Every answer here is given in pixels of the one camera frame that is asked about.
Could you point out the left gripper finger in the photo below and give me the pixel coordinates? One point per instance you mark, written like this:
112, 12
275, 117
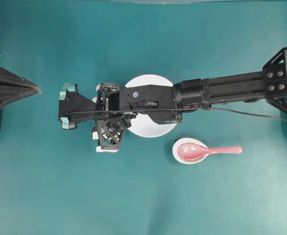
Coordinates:
10, 94
6, 77

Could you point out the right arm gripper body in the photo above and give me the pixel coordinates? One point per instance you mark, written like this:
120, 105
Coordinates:
110, 124

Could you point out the red plastic spoon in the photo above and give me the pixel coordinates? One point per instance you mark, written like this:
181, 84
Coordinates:
192, 151

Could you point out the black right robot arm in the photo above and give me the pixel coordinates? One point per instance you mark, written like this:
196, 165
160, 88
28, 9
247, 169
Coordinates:
166, 104

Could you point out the white ceramic bowl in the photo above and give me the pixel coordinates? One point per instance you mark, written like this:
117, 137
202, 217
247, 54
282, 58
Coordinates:
143, 125

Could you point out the beige crackle spoon rest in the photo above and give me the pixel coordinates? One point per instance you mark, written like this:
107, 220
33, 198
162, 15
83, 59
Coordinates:
181, 160

